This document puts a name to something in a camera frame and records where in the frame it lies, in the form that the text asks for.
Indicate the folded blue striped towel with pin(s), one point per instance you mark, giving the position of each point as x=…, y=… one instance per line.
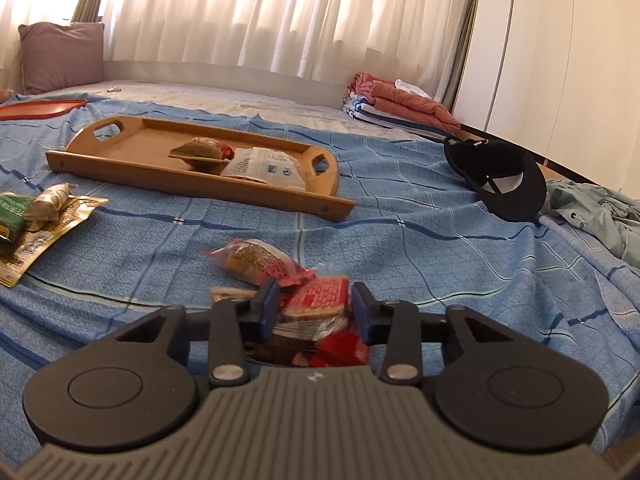
x=362, y=109

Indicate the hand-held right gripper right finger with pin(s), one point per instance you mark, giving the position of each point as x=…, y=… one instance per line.
x=361, y=310

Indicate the pale green jacket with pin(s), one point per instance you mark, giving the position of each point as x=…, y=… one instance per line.
x=595, y=215

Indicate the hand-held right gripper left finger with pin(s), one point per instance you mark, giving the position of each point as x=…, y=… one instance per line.
x=269, y=300

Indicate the red checked snack packet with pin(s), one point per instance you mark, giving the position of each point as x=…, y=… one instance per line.
x=315, y=297

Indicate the tan snack packet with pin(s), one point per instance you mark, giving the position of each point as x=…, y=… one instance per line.
x=232, y=292

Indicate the green snack packet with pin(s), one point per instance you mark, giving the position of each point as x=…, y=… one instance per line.
x=11, y=215

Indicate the round brown snack packet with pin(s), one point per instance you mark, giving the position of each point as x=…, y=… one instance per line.
x=197, y=152

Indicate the red plastic tray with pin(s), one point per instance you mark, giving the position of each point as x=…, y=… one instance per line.
x=35, y=108

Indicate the beige window sill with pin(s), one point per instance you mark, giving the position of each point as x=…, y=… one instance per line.
x=200, y=72

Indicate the folded white cloth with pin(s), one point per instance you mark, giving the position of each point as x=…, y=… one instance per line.
x=412, y=87

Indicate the wooden bed frame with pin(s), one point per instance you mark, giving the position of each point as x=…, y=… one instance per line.
x=555, y=167

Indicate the red clear cake packet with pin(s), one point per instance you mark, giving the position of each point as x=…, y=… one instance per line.
x=255, y=260

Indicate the white sheer curtain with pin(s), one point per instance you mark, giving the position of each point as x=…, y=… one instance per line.
x=275, y=10

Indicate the beige wrapped candy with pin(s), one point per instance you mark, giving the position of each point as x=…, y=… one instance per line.
x=47, y=201

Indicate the blue checked bedsheet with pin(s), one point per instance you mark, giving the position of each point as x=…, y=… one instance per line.
x=450, y=260

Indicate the black cap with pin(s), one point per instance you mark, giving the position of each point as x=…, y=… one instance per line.
x=515, y=195

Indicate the patterned white mattress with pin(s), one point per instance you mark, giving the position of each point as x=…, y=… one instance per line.
x=280, y=107

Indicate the stack of folded clothes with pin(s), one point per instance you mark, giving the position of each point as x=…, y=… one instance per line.
x=415, y=105

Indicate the plain red snack packet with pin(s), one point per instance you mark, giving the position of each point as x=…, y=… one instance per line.
x=342, y=347

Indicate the white wardrobe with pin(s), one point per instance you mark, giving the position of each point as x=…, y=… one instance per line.
x=560, y=60

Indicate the pinkish soft object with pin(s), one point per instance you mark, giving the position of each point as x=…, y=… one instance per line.
x=4, y=95

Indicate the small red snack packet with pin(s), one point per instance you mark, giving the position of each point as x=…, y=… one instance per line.
x=228, y=150

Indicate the dark brown snack packet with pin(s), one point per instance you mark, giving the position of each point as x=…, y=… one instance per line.
x=280, y=350

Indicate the white snack packet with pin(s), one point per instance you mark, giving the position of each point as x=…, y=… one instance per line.
x=265, y=167

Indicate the gold foil snack packet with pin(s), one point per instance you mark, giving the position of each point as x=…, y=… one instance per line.
x=35, y=245

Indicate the purple pillow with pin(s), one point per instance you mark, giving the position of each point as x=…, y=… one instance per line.
x=60, y=55

